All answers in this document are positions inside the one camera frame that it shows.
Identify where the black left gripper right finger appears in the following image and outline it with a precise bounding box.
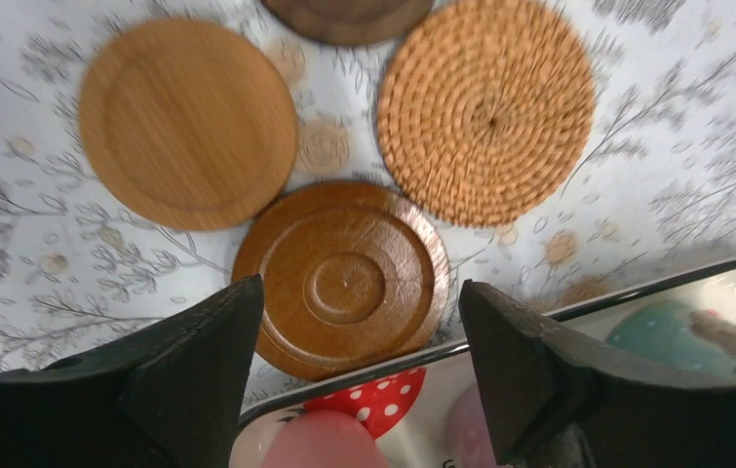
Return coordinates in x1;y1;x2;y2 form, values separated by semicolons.
459;280;736;467

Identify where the white cup pink handle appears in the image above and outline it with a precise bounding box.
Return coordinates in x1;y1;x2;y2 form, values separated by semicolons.
261;410;389;468

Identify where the cream tray with black rim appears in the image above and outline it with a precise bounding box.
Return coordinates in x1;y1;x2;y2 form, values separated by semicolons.
229;259;736;467

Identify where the woven rattan coaster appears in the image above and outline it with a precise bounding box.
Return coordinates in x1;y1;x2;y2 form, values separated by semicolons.
376;1;596;227

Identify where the light bamboo coaster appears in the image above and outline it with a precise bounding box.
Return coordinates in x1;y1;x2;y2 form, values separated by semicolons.
78;18;298;230

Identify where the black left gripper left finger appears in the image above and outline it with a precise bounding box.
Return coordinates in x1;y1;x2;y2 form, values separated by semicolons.
0;275;264;467

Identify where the brown ridged coaster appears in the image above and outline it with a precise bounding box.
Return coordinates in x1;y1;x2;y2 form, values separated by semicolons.
232;180;449;381

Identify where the purple cup dark handle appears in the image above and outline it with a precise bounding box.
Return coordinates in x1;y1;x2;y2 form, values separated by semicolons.
446;385;497;468

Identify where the dark walnut coaster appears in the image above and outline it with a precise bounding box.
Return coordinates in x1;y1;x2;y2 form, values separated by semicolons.
261;0;434;46

